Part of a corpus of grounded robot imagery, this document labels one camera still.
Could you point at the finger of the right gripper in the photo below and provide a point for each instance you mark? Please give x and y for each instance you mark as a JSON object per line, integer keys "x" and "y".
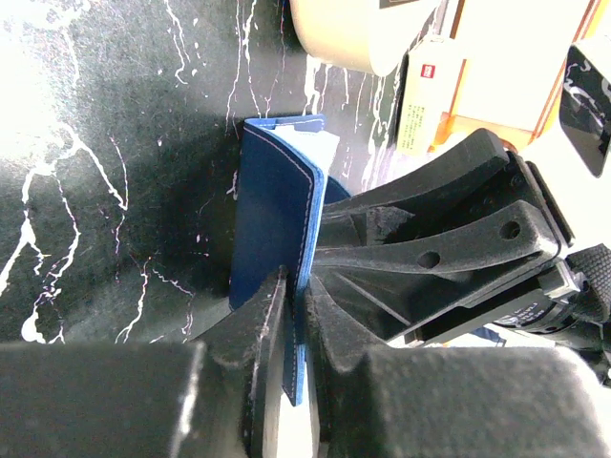
{"x": 432, "y": 189}

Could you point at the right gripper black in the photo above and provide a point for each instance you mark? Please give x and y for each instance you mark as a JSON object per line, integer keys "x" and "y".
{"x": 505, "y": 255}

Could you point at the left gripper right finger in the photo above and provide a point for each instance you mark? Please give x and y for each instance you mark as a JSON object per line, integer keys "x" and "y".
{"x": 369, "y": 399}

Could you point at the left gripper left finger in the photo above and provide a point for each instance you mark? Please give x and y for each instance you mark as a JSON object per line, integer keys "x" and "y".
{"x": 218, "y": 396}

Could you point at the blue leather card holder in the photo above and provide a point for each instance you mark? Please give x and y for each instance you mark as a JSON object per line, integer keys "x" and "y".
{"x": 283, "y": 185}

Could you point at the beige oval card tray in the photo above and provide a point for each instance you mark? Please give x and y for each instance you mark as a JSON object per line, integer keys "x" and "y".
{"x": 368, "y": 36}

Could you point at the white small carton box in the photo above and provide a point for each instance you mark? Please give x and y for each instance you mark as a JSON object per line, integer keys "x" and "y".
{"x": 434, "y": 68}

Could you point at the orange wooden tiered shelf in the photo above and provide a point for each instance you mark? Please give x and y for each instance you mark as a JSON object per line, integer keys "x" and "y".
{"x": 501, "y": 65}

